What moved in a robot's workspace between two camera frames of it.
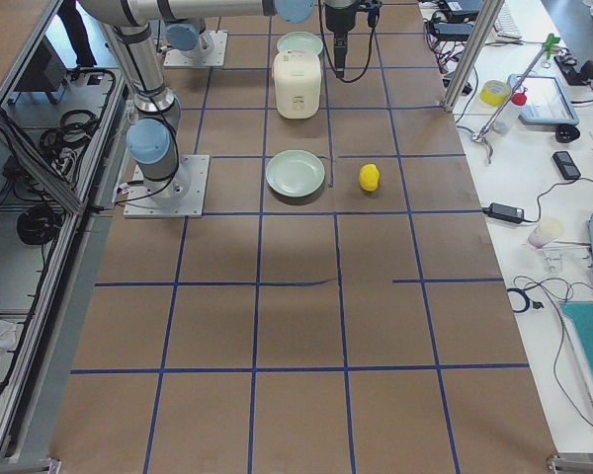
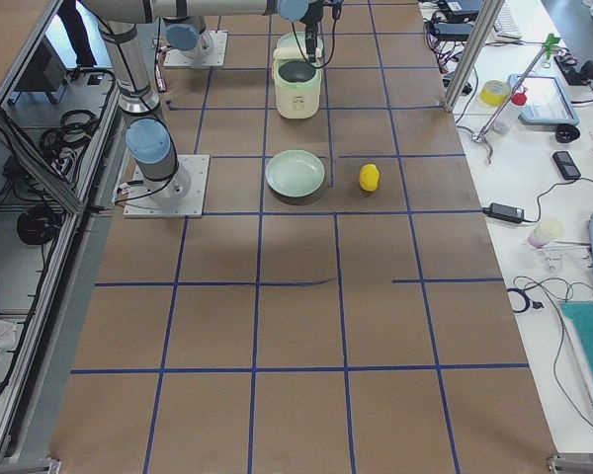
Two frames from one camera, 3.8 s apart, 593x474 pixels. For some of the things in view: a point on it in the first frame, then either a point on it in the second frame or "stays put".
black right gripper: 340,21 -> 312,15
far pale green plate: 300,40 stays put
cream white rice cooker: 296,71 stays put
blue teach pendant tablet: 546,103 stays put
